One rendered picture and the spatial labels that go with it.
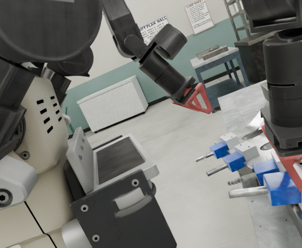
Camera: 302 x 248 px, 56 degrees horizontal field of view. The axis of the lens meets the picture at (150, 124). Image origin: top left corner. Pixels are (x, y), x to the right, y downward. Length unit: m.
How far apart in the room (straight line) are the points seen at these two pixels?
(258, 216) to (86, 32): 0.51
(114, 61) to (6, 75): 7.61
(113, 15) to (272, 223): 0.54
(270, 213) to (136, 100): 6.45
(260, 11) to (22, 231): 0.42
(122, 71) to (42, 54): 7.60
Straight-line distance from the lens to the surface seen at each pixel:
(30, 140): 0.35
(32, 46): 0.22
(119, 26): 0.67
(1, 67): 0.24
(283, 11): 0.35
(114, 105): 7.11
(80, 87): 8.19
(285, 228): 0.59
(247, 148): 0.72
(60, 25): 0.22
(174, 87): 0.69
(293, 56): 0.36
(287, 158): 0.38
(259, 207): 0.65
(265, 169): 0.56
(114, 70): 7.86
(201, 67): 4.45
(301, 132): 0.38
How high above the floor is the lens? 1.17
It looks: 12 degrees down
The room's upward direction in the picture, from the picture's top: 24 degrees counter-clockwise
